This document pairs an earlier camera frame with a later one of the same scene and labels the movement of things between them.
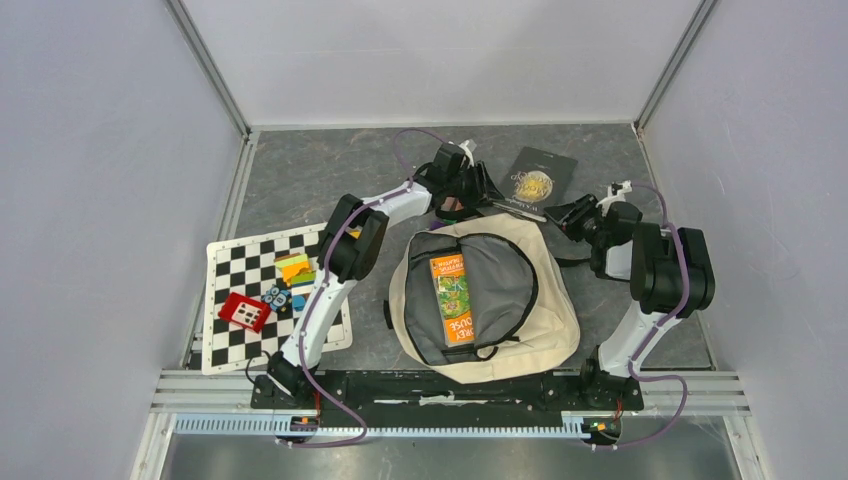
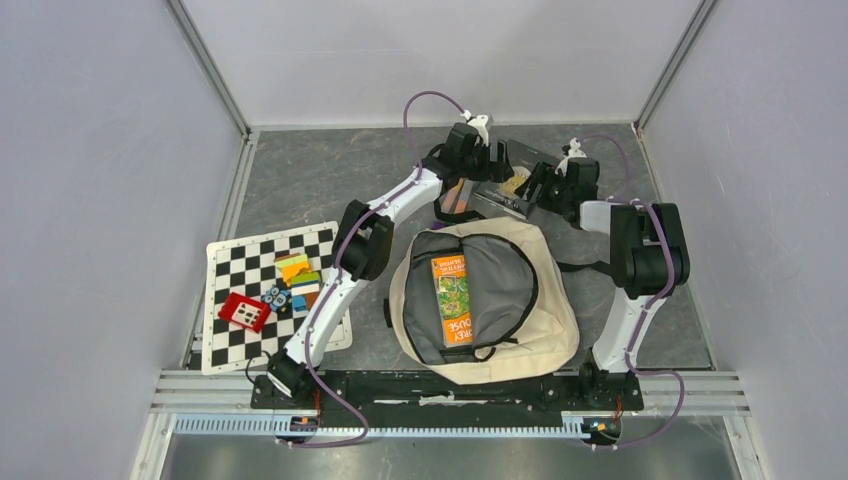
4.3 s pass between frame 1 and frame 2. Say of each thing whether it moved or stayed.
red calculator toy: stayed
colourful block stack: stayed
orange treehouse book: stayed
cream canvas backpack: stayed
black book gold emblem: moved
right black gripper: moved
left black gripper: moved
